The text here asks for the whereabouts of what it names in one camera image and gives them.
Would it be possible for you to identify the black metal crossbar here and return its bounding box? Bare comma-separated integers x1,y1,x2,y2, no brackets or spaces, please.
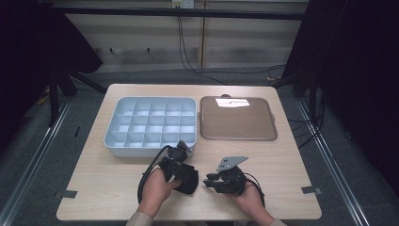
50,7,307,22

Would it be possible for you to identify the black sock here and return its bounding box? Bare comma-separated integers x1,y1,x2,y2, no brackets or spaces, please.
169,163,200,195

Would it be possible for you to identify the black metal stand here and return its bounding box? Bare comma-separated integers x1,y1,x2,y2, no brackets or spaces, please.
46,69,108,128

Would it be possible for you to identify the white wall socket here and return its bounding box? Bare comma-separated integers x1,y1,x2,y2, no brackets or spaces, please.
171,0,196,9

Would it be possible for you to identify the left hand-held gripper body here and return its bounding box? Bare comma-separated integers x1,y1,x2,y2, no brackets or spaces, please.
157,139,193,183

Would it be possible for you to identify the black wall cable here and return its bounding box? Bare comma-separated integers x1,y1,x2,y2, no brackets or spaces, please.
176,15,287,86

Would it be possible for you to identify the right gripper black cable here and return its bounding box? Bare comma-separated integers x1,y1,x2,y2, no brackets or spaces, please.
244,172,266,209

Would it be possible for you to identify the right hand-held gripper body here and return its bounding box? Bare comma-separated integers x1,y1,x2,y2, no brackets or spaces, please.
213,155,249,197

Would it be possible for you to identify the black curtain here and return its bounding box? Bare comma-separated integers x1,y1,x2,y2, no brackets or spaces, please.
0,0,104,154
280,0,399,197

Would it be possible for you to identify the person's right hand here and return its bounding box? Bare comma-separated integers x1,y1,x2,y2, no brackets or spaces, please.
230,181,266,218

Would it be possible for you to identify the grey compartment storage box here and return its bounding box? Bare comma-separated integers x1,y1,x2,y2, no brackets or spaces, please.
103,96,198,159

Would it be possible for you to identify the brown square lid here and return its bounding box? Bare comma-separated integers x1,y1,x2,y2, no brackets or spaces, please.
199,93,279,141

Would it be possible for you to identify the grey tape piece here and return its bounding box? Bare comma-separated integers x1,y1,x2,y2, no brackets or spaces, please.
53,189,78,200
300,186,323,196

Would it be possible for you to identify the black floor cable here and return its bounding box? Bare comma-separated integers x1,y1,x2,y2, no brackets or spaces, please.
288,90,326,151

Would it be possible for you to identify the person's left hand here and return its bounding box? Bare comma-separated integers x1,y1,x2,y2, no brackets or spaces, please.
136,167,183,218

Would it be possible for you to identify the metal floor rail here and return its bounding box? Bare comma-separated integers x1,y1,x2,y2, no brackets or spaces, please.
0,97,74,226
295,98,371,226

